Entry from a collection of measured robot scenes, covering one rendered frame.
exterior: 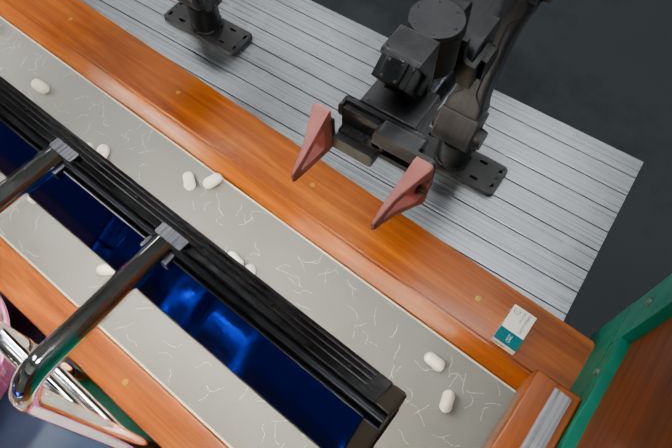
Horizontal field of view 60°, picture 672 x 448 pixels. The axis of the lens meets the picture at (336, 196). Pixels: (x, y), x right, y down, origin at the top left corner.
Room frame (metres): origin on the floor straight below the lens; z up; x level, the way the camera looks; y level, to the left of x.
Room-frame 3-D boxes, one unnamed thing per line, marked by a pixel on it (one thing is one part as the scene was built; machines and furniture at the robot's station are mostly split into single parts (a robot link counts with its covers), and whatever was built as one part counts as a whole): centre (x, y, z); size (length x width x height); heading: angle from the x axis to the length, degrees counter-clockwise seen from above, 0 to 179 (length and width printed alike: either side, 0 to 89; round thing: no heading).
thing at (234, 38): (0.95, 0.28, 0.71); 0.20 x 0.07 x 0.08; 55
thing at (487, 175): (0.61, -0.22, 0.71); 0.20 x 0.07 x 0.08; 55
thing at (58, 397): (0.20, 0.26, 0.90); 0.20 x 0.19 x 0.45; 52
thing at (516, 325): (0.25, -0.25, 0.77); 0.06 x 0.04 x 0.02; 142
